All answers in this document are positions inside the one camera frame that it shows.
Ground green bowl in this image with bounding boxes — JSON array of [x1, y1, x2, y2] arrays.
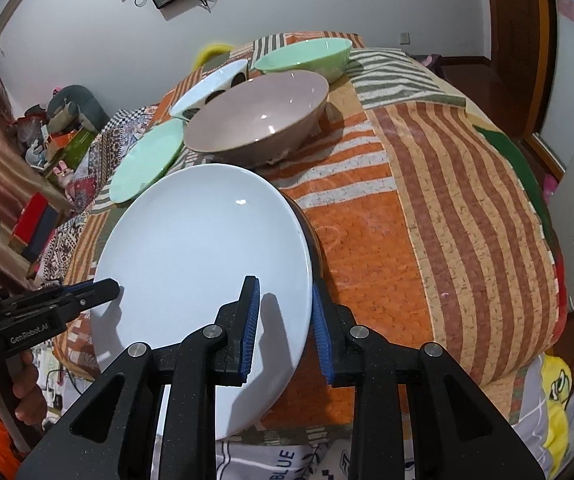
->
[[254, 37, 353, 84]]

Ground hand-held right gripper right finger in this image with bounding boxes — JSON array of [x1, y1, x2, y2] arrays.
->
[[312, 285, 555, 480]]

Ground green plate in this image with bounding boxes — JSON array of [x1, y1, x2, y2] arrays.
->
[[109, 119, 186, 206]]

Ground white plate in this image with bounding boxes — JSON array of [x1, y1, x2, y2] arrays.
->
[[90, 163, 314, 441]]

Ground person's left hand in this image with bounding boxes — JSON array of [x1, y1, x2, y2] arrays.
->
[[12, 349, 48, 435]]

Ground red box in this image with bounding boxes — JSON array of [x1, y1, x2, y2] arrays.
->
[[11, 192, 50, 247]]

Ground white printed cloth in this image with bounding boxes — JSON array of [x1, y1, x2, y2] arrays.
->
[[214, 425, 357, 480]]

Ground blue white patterned blanket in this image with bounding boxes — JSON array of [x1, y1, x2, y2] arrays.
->
[[27, 104, 160, 281]]

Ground pink bunny toy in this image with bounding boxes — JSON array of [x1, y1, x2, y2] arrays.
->
[[53, 160, 76, 187]]

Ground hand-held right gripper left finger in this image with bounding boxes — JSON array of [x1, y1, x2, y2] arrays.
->
[[19, 276, 260, 480]]

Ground white bowl with black dots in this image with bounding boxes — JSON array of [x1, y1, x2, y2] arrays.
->
[[169, 59, 250, 121]]

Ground yellow pillow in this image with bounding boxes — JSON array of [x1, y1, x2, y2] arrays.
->
[[192, 42, 233, 71]]

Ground wooden door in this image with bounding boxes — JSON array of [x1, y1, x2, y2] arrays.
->
[[482, 0, 574, 181]]

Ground brown bowl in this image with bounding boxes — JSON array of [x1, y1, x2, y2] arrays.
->
[[183, 71, 330, 166]]

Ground yellow plush toy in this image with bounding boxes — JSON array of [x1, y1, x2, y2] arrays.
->
[[536, 355, 574, 457]]

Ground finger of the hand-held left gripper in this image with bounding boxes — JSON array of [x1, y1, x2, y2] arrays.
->
[[59, 279, 121, 313]]

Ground orange striped patchwork quilt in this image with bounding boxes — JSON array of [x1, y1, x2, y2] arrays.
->
[[52, 32, 565, 443]]

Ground purple cloth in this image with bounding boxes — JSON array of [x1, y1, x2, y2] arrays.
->
[[414, 54, 449, 80]]

